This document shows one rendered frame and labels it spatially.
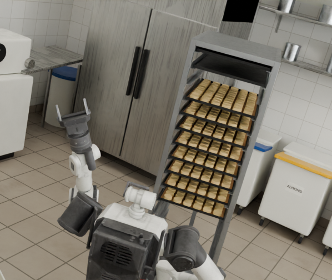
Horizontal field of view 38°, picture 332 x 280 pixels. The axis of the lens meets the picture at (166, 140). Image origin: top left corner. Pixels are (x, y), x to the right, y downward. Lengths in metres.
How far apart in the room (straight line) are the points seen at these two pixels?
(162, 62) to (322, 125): 1.74
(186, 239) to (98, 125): 3.46
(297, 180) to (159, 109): 1.47
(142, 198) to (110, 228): 0.17
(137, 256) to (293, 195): 3.07
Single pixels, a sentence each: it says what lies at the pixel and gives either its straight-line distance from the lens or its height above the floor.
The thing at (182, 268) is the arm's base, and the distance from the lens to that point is 1.87.
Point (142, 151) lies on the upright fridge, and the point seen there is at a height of 0.34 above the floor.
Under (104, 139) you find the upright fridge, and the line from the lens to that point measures 5.19.
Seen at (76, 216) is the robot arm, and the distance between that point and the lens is 1.93.
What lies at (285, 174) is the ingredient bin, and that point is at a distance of 4.63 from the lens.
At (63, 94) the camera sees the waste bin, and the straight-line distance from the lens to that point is 5.96.
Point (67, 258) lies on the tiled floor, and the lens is 3.75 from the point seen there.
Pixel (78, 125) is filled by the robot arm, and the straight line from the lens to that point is 1.94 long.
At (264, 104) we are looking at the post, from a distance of 2.62.
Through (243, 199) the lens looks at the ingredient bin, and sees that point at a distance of 4.86.
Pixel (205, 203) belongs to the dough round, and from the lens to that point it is 2.96.
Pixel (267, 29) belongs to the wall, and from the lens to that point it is 5.22.
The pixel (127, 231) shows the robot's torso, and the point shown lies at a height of 1.22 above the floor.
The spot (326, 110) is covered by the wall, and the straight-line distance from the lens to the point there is 5.11.
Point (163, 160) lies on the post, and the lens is 2.79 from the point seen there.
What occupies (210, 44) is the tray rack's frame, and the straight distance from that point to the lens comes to 2.60.
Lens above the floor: 2.15
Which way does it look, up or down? 19 degrees down
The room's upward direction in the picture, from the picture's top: 14 degrees clockwise
